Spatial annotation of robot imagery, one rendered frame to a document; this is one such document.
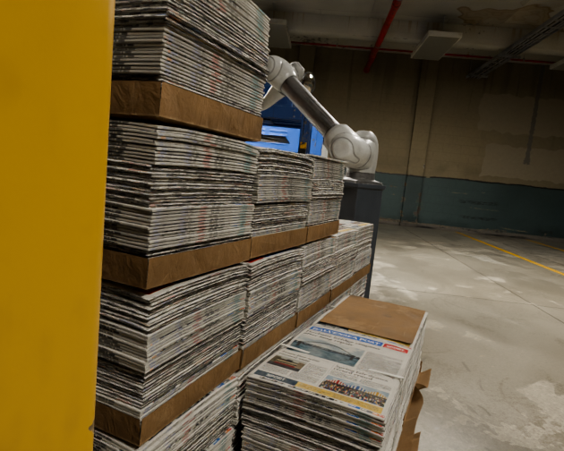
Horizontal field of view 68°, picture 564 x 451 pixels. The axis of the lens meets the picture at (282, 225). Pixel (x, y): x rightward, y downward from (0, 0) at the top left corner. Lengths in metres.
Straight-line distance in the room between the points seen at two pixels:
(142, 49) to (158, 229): 0.23
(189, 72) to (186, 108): 0.05
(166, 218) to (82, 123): 0.37
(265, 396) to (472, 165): 10.90
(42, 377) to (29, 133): 0.13
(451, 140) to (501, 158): 1.30
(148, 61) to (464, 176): 11.09
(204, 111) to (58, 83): 0.43
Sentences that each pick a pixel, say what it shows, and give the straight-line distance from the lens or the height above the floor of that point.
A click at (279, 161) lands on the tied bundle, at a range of 0.91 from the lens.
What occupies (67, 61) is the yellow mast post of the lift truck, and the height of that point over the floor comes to 1.05.
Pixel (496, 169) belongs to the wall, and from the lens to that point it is 11.79.
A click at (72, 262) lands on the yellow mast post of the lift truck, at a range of 0.26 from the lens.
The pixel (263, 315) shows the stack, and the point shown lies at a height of 0.70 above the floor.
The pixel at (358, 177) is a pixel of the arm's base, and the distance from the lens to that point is 2.26.
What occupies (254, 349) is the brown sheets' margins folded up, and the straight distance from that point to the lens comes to 0.94.
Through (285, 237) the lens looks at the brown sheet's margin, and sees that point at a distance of 0.97.
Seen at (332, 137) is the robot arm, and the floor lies 1.21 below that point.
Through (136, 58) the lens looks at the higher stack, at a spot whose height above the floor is 1.14.
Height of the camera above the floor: 1.01
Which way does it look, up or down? 7 degrees down
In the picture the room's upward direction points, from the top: 6 degrees clockwise
